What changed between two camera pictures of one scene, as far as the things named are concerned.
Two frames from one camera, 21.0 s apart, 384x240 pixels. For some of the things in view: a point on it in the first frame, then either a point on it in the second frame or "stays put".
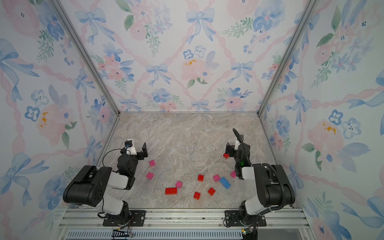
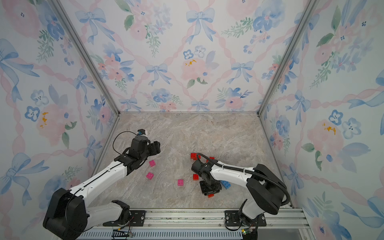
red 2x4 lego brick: x=171 y=191 → x=194 y=156
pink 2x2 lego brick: x=150 y=175 stays put
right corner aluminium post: x=297 y=33 stays put
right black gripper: x=232 y=148 → x=216 y=187
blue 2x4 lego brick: x=225 y=182 stays put
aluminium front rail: x=184 y=219 stays put
